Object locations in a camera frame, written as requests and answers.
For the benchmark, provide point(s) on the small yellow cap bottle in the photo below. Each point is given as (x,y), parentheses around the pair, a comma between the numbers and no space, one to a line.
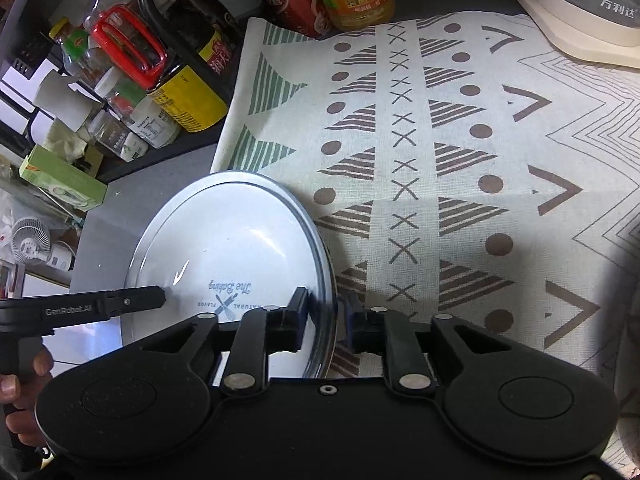
(75,47)

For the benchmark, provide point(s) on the white plate with blue rim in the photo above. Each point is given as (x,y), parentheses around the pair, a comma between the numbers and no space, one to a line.
(240,240)

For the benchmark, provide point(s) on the person's left hand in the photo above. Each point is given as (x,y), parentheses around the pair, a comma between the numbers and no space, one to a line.
(22,410)

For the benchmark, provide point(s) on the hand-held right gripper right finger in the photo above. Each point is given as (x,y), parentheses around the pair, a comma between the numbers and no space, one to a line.
(352,320)

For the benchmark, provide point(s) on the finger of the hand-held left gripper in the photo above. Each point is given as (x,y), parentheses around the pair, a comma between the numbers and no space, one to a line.
(142,301)

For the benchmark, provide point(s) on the small white fan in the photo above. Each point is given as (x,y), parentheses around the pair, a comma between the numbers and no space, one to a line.
(32,240)

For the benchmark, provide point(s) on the crumpled pale green bag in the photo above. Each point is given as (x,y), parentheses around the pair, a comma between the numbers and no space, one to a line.
(65,140)

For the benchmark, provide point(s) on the green cardboard box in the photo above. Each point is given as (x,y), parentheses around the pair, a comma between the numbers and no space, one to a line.
(60,177)

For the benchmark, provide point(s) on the small clear glass jar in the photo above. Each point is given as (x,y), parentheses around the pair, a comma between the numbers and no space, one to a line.
(117,137)

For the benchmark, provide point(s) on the dark soy sauce bottle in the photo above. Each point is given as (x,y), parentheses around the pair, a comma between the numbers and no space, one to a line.
(200,15)

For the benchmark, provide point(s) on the patterned fringed table cloth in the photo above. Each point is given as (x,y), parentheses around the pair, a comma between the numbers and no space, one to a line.
(450,160)

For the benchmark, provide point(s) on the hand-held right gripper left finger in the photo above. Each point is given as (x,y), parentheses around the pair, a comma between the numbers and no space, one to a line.
(299,312)

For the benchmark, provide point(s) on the cream kettle base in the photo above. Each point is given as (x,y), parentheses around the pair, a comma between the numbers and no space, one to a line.
(565,30)

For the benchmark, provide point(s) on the white labelled bottle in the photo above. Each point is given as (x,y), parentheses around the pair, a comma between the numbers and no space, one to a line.
(155,122)

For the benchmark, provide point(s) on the white cap spice jar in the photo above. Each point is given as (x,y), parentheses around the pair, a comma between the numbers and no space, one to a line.
(120,92)

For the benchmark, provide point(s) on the white paper cup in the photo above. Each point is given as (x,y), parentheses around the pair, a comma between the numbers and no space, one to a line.
(65,97)

